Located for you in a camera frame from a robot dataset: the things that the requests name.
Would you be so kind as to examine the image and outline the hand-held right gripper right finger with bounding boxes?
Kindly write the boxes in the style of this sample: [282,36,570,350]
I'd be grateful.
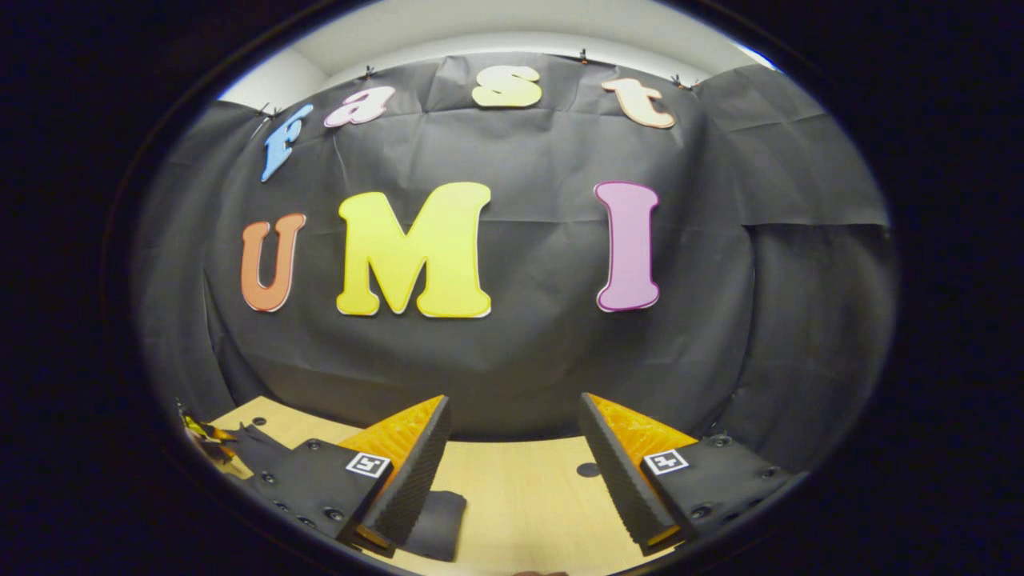
[577,391,802,558]

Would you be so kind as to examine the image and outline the black backdrop cloth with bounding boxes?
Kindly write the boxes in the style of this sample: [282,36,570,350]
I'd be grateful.
[136,52,897,473]

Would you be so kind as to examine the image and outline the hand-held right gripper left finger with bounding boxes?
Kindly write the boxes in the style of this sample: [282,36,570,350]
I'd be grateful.
[242,394,454,558]

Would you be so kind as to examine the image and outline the dark jeans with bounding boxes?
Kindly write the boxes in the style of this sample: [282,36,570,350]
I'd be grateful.
[230,422,469,563]

